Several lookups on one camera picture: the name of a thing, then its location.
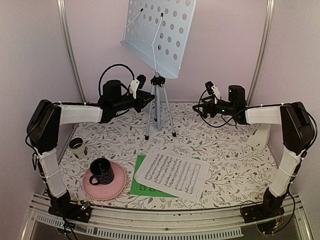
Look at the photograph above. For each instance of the left aluminium post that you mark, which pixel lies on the left aluminium post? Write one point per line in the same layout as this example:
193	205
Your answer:
62	13

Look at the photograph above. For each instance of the white sheet music page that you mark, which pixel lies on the white sheet music page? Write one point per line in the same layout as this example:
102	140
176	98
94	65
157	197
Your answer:
172	172

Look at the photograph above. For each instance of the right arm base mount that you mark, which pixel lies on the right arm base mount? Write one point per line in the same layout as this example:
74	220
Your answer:
269	208

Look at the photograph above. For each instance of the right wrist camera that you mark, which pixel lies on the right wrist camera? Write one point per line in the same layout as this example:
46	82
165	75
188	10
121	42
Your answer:
213	90

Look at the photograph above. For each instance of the aluminium front rail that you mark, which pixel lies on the aluminium front rail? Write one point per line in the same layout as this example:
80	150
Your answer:
112	223

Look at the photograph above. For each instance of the light blue music stand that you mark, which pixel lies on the light blue music stand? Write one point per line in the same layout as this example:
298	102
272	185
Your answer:
157	32

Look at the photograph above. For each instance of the white wedge block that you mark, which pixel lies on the white wedge block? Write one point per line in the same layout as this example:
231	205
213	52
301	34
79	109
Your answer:
258	140

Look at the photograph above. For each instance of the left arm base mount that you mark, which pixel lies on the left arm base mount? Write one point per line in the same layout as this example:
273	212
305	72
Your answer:
63	207

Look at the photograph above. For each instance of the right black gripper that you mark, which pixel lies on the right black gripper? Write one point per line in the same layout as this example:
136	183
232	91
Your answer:
205	107

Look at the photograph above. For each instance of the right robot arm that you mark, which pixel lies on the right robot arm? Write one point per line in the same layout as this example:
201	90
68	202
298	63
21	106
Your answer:
299	130

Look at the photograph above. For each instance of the green sheet music page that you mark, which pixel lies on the green sheet music page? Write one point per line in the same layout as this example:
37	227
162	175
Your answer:
137	185

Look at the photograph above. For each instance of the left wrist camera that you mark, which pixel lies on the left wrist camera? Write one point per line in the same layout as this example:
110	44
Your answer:
136	84

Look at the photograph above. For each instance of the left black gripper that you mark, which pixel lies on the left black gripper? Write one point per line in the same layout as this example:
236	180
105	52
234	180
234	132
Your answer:
141	96

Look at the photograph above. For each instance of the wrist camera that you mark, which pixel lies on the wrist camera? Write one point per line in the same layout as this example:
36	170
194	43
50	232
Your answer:
213	90
136	84

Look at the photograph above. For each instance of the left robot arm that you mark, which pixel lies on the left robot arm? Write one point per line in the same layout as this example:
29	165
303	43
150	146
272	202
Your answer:
42	131

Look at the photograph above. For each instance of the dark blue mug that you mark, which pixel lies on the dark blue mug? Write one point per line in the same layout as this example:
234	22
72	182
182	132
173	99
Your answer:
102	172

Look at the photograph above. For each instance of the small paper cup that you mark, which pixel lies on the small paper cup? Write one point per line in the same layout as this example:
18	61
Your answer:
78	147

